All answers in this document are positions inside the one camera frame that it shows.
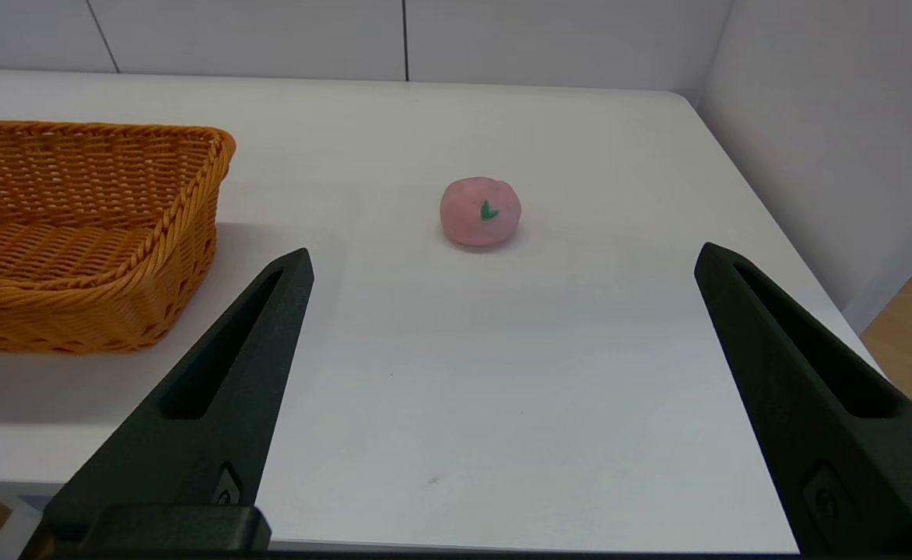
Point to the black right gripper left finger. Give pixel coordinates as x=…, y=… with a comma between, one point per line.
x=246, y=420

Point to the pink toy peach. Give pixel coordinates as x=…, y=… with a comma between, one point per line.
x=471, y=222

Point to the orange woven wicker basket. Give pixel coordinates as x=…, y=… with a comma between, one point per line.
x=75, y=257

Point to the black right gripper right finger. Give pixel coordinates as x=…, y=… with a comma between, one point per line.
x=798, y=435

